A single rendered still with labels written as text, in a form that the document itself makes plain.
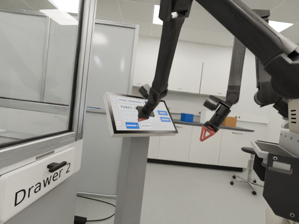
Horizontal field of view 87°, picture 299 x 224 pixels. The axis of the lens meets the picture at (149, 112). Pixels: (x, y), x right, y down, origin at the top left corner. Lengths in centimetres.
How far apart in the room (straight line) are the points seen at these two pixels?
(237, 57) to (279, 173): 54
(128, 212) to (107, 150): 87
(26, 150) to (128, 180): 77
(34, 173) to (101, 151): 146
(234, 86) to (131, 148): 72
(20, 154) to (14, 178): 6
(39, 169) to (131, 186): 76
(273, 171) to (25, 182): 67
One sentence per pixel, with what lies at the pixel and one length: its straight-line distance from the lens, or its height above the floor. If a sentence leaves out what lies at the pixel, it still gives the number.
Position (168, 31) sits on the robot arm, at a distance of 60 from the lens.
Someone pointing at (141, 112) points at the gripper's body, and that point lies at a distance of 86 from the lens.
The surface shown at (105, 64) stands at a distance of 198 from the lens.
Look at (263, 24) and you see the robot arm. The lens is 47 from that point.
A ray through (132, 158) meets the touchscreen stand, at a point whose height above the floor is 76.
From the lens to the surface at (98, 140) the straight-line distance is 199.
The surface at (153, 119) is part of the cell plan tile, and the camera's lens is 112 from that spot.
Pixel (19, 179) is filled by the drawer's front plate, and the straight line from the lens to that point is 56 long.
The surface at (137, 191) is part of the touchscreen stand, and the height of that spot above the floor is 51.
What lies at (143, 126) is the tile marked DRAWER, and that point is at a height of 100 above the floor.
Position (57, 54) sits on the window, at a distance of 66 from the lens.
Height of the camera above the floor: 113
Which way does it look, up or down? 2 degrees down
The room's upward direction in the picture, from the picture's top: 7 degrees clockwise
